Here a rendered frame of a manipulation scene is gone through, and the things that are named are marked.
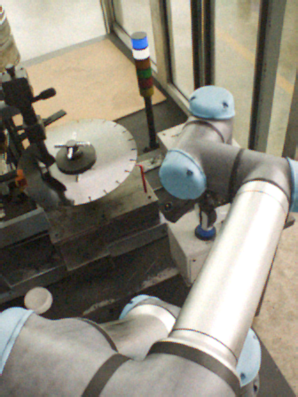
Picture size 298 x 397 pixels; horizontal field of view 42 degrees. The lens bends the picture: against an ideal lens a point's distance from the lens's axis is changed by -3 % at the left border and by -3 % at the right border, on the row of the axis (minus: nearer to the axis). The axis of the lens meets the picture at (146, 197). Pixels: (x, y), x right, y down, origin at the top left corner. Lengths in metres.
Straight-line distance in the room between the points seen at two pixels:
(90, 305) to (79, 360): 0.68
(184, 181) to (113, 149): 0.51
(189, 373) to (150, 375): 0.03
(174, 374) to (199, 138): 0.37
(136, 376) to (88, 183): 0.71
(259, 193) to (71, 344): 0.30
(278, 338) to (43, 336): 1.49
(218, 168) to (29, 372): 0.38
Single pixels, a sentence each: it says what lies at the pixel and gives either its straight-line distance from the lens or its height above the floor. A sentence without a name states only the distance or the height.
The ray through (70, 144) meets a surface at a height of 1.00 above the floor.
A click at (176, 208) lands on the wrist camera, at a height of 1.06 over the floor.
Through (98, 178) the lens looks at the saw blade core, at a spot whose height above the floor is 0.95.
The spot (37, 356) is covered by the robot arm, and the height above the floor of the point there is 1.33.
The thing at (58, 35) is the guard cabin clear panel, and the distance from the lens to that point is 2.09.
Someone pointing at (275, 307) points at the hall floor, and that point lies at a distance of 1.86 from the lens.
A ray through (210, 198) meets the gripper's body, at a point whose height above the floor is 1.05.
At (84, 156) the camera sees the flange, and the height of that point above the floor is 0.96.
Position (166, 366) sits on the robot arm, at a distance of 0.37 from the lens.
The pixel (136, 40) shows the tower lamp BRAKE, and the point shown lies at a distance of 1.11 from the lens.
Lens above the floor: 1.67
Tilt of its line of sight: 50 degrees down
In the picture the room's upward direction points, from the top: 10 degrees counter-clockwise
